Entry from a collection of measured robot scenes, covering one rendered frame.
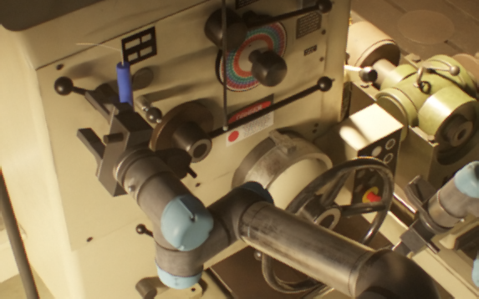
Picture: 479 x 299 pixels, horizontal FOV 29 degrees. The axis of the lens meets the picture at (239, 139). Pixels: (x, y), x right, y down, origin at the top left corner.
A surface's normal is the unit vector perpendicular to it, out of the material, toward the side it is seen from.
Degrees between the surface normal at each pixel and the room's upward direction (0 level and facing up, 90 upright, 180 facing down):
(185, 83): 90
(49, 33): 45
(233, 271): 0
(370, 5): 0
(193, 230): 90
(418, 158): 90
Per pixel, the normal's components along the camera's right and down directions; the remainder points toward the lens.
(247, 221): -0.68, -0.27
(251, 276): 0.00, -0.73
